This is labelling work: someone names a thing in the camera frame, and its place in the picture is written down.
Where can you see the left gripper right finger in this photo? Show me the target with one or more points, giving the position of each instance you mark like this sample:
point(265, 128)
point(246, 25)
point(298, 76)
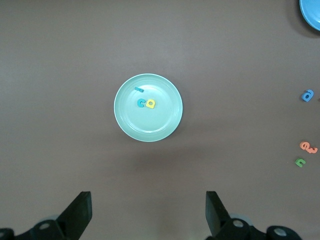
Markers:
point(220, 222)

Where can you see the orange foam letter e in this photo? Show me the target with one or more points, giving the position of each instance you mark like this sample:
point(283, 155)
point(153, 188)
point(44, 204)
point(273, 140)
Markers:
point(304, 146)

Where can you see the green foam letter u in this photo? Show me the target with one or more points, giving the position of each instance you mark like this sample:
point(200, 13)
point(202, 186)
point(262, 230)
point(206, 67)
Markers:
point(299, 163)

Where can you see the teal foam letter r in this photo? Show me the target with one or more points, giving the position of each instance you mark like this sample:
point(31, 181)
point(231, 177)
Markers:
point(139, 89)

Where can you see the yellow foam letter a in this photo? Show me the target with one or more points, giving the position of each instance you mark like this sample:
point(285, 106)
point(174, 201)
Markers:
point(151, 105)

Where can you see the teal foam letter c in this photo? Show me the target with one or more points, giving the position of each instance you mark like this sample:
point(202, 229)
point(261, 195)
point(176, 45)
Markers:
point(138, 103)

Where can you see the blue round plate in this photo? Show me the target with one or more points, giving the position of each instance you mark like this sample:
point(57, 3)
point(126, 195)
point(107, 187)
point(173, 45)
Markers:
point(312, 12)

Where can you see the green round plate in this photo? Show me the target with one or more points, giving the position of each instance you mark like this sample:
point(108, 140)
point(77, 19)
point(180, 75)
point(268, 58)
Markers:
point(150, 122)

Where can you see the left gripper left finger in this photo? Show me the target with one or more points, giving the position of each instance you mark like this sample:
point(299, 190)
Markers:
point(75, 220)

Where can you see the orange foam digit three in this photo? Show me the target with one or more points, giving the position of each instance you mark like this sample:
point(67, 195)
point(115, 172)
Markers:
point(313, 150)

